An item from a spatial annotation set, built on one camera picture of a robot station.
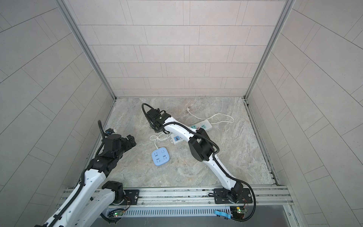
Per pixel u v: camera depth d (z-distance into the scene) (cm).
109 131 68
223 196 71
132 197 71
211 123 100
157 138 91
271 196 73
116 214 65
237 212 68
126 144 70
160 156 83
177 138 91
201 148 57
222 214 65
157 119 69
